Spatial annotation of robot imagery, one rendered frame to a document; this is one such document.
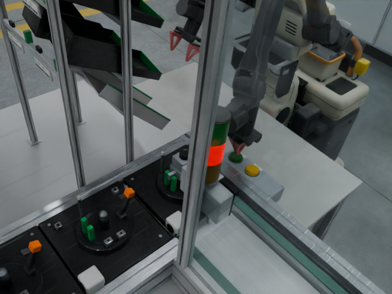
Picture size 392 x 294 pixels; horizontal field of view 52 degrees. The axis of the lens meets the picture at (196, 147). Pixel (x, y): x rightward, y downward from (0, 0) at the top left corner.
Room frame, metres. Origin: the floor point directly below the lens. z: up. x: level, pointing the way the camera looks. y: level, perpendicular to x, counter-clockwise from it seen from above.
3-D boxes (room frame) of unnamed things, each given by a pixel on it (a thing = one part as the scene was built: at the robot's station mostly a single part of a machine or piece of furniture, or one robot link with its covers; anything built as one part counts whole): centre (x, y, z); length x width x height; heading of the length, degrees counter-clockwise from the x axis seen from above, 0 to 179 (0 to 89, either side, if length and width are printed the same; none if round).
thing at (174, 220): (0.62, 0.02, 0.97); 0.05 x 0.05 x 0.04; 47
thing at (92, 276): (0.57, 0.20, 1.01); 0.24 x 0.24 x 0.13; 47
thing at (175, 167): (0.75, 0.03, 1.06); 0.08 x 0.04 x 0.07; 137
